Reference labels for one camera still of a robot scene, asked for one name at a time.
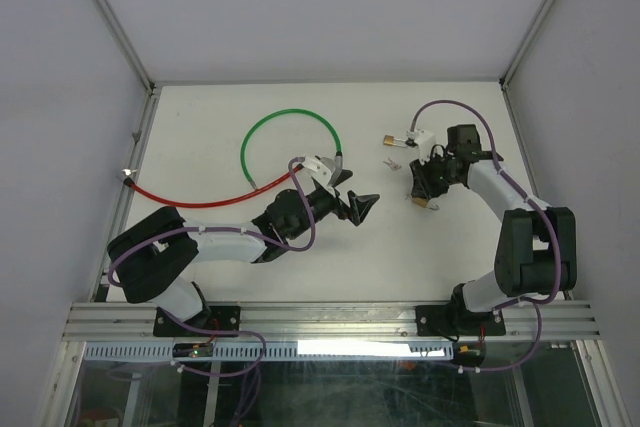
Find silver keys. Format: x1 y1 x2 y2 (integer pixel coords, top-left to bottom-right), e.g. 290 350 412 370
383 158 401 171

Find aluminium front rail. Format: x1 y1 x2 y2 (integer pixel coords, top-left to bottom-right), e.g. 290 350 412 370
62 300 601 342

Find red cable lock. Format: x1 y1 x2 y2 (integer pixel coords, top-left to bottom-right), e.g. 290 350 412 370
118 168 291 209

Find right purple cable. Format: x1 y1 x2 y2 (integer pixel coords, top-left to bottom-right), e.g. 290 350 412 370
408 100 561 373

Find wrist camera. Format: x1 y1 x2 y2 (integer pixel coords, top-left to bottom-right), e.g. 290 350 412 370
302 154 342 195
405 129 436 164

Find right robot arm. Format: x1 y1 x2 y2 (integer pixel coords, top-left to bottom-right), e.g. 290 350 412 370
406 124 578 340

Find white slotted cable duct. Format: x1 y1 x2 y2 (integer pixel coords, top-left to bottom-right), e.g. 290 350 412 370
84 340 454 363

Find green cable lock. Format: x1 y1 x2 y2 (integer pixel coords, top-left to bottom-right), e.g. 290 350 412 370
239 108 343 192

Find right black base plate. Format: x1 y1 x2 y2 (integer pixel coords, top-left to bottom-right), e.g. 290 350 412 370
414 304 506 338

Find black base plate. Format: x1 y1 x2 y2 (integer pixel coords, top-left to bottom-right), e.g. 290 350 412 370
153 303 241 338
414 304 506 338

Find brass long-shackle padlock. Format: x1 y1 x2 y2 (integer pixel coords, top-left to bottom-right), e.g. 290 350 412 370
383 135 407 148

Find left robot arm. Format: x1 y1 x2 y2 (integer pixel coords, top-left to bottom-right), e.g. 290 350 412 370
107 183 380 336

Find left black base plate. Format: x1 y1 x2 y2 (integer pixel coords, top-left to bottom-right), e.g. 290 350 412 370
153 303 241 338

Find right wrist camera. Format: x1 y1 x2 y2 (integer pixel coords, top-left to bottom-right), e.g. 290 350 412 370
405 129 436 164

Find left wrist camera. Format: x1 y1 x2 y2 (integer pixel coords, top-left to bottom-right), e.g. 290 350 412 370
302 154 342 195

